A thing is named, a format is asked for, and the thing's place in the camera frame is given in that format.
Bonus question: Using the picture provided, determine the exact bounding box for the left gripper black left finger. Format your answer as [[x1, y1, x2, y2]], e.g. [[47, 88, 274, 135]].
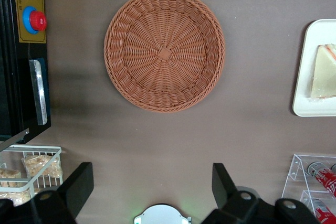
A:
[[0, 162, 95, 224]]

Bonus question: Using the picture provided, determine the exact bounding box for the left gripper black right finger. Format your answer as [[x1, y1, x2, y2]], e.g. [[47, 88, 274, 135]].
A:
[[202, 163, 321, 224]]

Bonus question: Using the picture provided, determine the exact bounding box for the triangular sandwich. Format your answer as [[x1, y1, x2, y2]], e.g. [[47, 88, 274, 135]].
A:
[[309, 43, 336, 102]]

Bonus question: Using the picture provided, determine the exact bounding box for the brown wicker basket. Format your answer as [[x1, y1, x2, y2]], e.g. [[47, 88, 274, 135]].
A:
[[103, 0, 226, 113]]

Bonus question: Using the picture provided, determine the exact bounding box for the beige plastic tray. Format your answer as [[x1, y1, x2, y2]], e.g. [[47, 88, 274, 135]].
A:
[[292, 18, 336, 117]]

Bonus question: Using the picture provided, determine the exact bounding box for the bagged fried snack pack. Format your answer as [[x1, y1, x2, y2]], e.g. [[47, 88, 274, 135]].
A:
[[21, 155, 64, 179], [0, 168, 23, 187], [0, 188, 40, 206]]

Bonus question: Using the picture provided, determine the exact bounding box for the clear acrylic bottle rack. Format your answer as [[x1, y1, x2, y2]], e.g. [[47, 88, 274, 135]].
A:
[[281, 153, 336, 224]]

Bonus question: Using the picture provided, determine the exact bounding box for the grey metal bar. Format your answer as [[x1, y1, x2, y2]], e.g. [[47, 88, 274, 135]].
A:
[[0, 128, 30, 153]]

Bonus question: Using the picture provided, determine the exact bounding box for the red cola bottle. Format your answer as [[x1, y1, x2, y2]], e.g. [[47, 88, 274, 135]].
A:
[[308, 199, 336, 224], [307, 161, 336, 198]]

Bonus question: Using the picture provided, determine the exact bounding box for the black machine with yellow panel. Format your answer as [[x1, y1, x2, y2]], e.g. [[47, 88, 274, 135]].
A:
[[0, 0, 51, 145]]

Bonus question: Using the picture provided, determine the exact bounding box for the red emergency stop button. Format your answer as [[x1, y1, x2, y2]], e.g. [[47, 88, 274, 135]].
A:
[[22, 6, 48, 35]]

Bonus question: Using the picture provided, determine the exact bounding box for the white wire rack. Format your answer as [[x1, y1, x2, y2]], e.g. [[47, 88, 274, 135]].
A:
[[0, 145, 64, 208]]

